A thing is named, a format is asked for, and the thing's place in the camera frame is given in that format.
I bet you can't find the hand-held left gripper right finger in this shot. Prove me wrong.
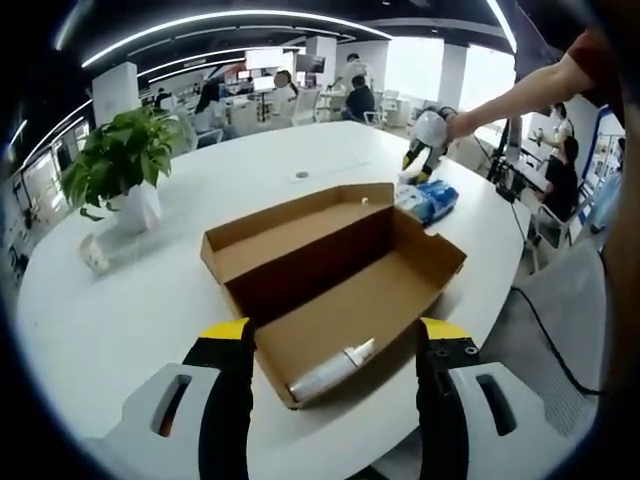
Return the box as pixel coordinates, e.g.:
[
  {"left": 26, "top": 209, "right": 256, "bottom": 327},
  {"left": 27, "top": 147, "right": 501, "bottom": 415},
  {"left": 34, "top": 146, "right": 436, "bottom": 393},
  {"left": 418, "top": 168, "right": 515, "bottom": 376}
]
[{"left": 414, "top": 315, "right": 577, "bottom": 480}]

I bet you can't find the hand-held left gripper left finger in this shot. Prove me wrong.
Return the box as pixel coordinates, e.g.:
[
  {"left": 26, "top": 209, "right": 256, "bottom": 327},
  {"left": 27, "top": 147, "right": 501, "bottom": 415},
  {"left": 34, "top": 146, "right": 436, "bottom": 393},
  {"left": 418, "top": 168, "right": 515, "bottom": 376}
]
[{"left": 82, "top": 317, "right": 257, "bottom": 480}]

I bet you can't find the blue soft tissue pack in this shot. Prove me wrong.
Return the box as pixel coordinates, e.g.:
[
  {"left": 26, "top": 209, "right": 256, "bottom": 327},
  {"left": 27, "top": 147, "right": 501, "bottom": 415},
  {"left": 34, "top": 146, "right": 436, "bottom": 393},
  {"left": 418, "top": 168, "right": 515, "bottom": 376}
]
[{"left": 413, "top": 178, "right": 460, "bottom": 223}]

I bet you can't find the brown cardboard shoe box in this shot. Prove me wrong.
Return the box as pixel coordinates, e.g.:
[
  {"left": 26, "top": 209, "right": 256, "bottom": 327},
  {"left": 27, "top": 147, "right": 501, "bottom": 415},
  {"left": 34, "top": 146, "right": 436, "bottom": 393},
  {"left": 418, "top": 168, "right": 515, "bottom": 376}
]
[{"left": 200, "top": 182, "right": 469, "bottom": 412}]

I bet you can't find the person's right hand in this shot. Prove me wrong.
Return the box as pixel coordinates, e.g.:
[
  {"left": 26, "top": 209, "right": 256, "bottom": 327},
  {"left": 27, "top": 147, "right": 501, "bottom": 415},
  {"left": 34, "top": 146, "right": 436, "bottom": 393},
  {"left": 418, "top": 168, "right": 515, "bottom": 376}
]
[{"left": 439, "top": 104, "right": 477, "bottom": 141}]

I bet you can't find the black tripod stand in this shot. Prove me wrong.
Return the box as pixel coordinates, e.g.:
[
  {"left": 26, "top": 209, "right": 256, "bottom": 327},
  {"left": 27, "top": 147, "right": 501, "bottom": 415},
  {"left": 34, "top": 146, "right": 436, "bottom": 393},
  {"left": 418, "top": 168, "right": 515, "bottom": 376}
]
[{"left": 487, "top": 117, "right": 525, "bottom": 201}]

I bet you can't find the white office chair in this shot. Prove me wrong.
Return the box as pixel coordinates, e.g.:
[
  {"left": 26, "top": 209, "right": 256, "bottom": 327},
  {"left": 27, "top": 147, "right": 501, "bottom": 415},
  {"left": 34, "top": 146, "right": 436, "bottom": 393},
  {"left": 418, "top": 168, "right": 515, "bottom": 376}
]
[
  {"left": 292, "top": 89, "right": 322, "bottom": 126},
  {"left": 527, "top": 199, "right": 576, "bottom": 274}
]

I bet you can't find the dark monitor screen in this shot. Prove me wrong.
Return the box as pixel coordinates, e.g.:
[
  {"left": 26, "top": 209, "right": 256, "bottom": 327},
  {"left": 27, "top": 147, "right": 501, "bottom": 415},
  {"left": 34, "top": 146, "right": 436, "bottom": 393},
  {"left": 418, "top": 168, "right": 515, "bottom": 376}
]
[{"left": 294, "top": 54, "right": 327, "bottom": 75}]

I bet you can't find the blue white partition board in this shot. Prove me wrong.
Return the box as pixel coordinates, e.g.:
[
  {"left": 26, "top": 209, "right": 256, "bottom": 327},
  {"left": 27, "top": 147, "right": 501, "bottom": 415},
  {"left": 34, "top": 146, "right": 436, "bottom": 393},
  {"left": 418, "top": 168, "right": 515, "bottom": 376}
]
[{"left": 579, "top": 104, "right": 626, "bottom": 236}]

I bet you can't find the large hanging monitor screen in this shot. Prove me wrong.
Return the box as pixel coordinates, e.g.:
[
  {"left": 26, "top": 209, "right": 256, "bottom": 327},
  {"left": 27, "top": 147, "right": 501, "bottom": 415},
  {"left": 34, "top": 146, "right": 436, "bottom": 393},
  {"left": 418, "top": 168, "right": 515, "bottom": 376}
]
[{"left": 244, "top": 48, "right": 297, "bottom": 70}]

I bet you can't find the person's dark red shirt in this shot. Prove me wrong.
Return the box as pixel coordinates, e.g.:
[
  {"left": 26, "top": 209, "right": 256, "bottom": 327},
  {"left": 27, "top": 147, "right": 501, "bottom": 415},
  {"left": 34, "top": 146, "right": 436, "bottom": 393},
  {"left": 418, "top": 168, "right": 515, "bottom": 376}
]
[{"left": 567, "top": 24, "right": 640, "bottom": 406}]

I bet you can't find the white paper cup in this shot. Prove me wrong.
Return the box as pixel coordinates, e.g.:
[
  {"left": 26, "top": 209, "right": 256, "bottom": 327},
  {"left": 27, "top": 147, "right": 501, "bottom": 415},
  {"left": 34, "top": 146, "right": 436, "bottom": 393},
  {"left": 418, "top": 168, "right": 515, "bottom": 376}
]
[{"left": 79, "top": 233, "right": 110, "bottom": 274}]

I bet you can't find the long curved ceiling light strip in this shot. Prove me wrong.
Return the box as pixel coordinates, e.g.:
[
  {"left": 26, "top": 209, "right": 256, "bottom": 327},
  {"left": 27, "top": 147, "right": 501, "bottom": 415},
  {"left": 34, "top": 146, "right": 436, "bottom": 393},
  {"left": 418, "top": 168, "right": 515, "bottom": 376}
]
[{"left": 80, "top": 9, "right": 397, "bottom": 69}]

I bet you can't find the green potted plant white pot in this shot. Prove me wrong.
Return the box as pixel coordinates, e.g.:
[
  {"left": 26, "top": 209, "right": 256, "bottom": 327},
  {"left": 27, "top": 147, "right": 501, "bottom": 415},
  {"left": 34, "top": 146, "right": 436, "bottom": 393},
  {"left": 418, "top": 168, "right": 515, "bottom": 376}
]
[{"left": 60, "top": 105, "right": 187, "bottom": 233}]

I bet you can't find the white square pillar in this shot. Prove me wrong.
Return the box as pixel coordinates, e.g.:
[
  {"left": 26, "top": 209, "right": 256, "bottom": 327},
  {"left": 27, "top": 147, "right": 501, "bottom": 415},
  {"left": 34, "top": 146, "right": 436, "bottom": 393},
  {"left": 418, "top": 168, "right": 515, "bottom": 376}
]
[{"left": 92, "top": 62, "right": 139, "bottom": 126}]

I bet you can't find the white table cable cover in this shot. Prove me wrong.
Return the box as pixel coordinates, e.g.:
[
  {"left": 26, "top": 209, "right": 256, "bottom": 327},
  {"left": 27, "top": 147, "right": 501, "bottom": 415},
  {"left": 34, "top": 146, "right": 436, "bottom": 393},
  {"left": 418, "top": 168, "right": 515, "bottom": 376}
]
[{"left": 283, "top": 158, "right": 372, "bottom": 182}]

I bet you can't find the black cable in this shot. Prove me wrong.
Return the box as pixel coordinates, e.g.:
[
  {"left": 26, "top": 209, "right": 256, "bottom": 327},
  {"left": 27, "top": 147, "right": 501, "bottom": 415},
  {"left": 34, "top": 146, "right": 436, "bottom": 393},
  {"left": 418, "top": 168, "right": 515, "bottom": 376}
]
[{"left": 513, "top": 286, "right": 602, "bottom": 397}]

